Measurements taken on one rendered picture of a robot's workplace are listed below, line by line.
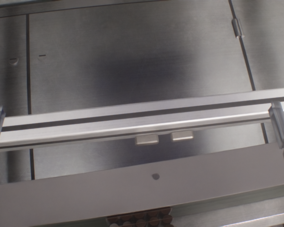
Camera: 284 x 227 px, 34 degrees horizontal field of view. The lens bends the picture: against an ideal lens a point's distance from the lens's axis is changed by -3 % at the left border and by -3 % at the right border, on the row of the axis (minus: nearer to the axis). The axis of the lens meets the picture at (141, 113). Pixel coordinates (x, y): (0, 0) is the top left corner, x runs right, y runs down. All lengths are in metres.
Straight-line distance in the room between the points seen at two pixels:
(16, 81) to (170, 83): 0.35
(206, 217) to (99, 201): 0.25
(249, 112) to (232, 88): 0.39
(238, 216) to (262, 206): 0.05
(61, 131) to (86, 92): 0.39
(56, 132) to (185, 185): 0.21
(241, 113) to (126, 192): 0.21
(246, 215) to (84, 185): 0.33
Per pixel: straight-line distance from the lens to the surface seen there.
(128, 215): 0.75
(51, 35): 1.15
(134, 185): 0.72
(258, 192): 0.83
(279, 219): 0.93
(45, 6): 1.20
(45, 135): 0.68
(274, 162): 0.77
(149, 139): 0.70
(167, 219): 0.75
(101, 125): 0.68
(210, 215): 0.89
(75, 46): 1.12
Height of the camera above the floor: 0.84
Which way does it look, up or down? 23 degrees down
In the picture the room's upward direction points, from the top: 172 degrees clockwise
